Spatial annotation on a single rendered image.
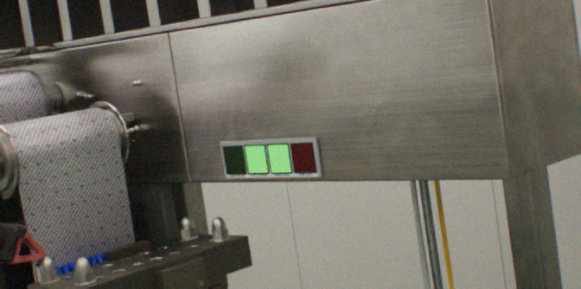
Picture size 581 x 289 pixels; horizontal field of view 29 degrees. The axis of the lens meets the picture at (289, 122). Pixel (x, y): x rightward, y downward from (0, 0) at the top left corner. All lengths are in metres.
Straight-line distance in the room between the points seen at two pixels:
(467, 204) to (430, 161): 2.93
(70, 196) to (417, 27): 0.77
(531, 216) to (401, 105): 0.29
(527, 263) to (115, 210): 0.81
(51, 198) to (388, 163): 0.66
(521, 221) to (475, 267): 2.86
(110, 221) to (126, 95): 0.28
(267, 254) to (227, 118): 3.52
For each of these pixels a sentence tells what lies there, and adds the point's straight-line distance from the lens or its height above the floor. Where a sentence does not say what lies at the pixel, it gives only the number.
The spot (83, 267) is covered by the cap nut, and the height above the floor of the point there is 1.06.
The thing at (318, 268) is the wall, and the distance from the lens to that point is 5.37.
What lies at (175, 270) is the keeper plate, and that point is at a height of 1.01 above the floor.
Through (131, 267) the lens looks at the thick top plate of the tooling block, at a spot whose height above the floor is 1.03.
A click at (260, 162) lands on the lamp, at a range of 2.06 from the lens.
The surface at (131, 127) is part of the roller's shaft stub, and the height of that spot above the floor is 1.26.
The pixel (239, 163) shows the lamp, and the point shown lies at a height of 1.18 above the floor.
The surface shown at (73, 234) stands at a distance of 2.17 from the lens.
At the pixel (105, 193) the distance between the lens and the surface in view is 2.21.
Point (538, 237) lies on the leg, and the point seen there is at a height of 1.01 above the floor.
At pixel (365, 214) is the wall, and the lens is 5.09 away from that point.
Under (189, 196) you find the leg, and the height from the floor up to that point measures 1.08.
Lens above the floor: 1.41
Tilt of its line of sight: 5 degrees down
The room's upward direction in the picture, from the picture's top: 8 degrees counter-clockwise
